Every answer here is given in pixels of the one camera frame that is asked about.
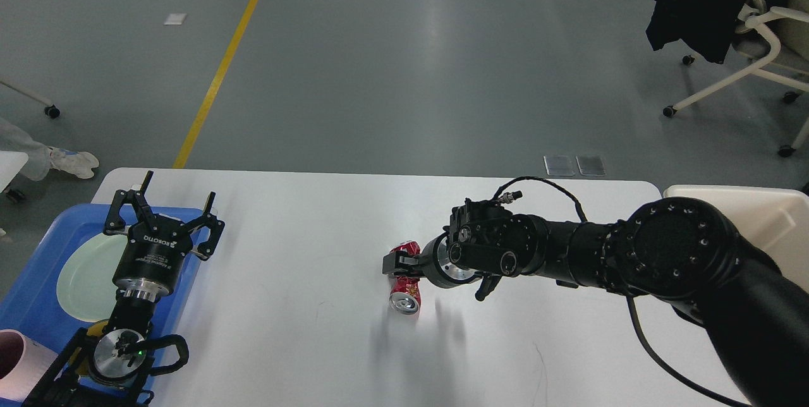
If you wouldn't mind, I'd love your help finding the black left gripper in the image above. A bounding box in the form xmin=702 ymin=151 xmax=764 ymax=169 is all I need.
xmin=103 ymin=171 xmax=226 ymax=300

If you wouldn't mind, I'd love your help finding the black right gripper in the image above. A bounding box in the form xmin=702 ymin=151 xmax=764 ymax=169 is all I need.
xmin=382 ymin=234 xmax=482 ymax=289

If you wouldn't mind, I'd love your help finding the crushed red soda can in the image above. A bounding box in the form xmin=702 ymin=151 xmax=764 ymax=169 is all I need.
xmin=388 ymin=241 xmax=422 ymax=315

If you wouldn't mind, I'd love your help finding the light green plate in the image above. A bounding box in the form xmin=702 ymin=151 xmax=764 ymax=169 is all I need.
xmin=57 ymin=233 xmax=128 ymax=322

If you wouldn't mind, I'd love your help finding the teal mug yellow inside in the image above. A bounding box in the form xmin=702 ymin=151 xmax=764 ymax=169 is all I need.
xmin=86 ymin=320 xmax=109 ymax=340

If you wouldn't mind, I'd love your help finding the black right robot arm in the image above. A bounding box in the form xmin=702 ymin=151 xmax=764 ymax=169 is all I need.
xmin=382 ymin=185 xmax=808 ymax=406

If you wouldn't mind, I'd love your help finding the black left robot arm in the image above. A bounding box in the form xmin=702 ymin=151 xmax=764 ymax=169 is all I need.
xmin=22 ymin=171 xmax=226 ymax=406

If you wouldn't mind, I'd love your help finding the blue plastic tray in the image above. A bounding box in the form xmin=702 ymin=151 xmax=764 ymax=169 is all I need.
xmin=1 ymin=203 xmax=205 ymax=354

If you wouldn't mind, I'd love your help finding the white chair at left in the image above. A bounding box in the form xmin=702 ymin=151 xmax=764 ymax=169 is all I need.
xmin=1 ymin=76 xmax=61 ymax=203

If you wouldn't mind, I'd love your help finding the grey floor plate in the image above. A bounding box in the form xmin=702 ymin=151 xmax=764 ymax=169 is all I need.
xmin=576 ymin=155 xmax=607 ymax=177
xmin=543 ymin=155 xmax=576 ymax=177

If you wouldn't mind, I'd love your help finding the pink ribbed cup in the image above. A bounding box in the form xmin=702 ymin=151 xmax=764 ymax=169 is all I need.
xmin=1 ymin=329 xmax=58 ymax=402

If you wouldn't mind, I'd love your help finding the white paper scrap on floor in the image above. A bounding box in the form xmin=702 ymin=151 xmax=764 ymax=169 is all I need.
xmin=164 ymin=13 xmax=188 ymax=26

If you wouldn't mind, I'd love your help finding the beige plastic bin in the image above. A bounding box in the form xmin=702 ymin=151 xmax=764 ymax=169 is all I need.
xmin=664 ymin=185 xmax=808 ymax=287

